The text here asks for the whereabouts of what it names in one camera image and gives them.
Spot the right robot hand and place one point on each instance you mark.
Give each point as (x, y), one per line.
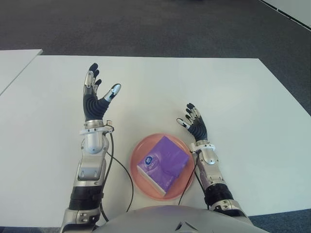
(199, 129)

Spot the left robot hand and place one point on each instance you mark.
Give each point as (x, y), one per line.
(93, 106)

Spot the purple tissue paper pack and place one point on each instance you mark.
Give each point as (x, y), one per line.
(165, 157)

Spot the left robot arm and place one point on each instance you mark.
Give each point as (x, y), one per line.
(92, 170)

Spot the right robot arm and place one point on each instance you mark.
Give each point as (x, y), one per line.
(213, 179)

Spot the pink round plate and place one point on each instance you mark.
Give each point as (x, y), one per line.
(145, 187)

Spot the white neighbouring table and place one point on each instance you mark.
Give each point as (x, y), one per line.
(14, 65)

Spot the grey robot torso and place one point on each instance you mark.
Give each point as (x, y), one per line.
(170, 221)

